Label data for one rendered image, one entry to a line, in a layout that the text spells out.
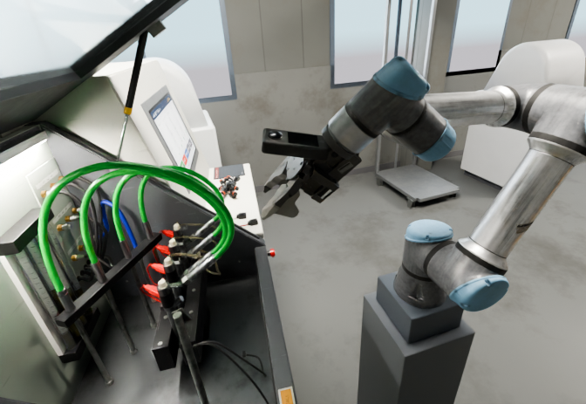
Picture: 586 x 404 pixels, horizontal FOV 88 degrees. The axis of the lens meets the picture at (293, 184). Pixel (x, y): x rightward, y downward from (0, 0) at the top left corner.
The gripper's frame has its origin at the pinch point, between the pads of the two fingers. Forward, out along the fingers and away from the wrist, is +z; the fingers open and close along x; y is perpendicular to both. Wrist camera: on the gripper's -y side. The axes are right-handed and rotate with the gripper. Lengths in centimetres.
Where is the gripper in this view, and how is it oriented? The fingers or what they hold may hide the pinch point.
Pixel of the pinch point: (263, 200)
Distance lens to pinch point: 62.0
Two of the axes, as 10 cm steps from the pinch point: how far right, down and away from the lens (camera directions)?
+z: -6.4, 6.0, 4.9
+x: -0.1, -6.4, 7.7
